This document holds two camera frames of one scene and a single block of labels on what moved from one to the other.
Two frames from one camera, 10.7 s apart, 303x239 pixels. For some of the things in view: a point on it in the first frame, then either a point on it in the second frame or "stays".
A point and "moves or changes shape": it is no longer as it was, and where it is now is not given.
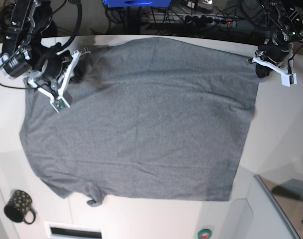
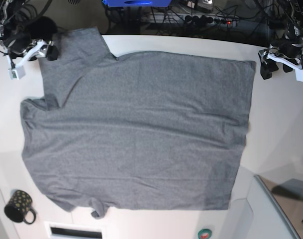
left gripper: x=53 y=60 to x=18 y=43
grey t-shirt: x=151 y=118 moves or changes shape
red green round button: x=204 y=234 stays
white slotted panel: x=63 y=230 stays
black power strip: x=199 y=18 stays
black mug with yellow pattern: x=19 y=207 stays
